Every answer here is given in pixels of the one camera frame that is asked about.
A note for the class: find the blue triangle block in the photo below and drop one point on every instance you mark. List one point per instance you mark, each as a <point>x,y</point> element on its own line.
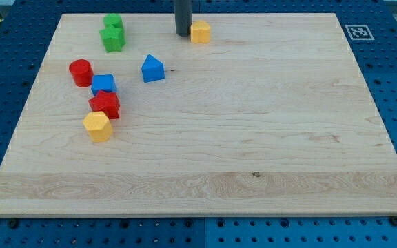
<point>152,69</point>

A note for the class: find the white fiducial marker tag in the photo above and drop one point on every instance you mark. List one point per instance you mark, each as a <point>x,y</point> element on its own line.
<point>359,32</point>

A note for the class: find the red cylinder block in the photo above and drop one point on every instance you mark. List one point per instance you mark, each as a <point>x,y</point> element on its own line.
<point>82,73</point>

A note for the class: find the yellow heart block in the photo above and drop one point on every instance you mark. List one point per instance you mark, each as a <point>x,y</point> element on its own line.
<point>200,32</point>

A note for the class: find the yellow hexagon block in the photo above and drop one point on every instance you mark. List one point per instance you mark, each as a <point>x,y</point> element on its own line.
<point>98,126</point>

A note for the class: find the wooden board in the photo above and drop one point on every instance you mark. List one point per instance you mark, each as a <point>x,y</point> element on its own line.
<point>271,118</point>

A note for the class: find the red star block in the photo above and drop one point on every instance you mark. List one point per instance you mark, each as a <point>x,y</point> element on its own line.
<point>107,102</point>

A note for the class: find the green cylinder block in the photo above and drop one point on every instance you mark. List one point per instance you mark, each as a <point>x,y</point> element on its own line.
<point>113,20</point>

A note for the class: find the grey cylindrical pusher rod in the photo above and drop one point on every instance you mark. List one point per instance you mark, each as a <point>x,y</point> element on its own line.
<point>183,17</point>

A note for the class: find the green star block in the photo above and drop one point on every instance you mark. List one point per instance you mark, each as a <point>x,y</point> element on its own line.
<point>113,38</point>

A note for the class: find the blue cube block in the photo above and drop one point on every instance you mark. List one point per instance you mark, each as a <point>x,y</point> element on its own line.
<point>103,82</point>

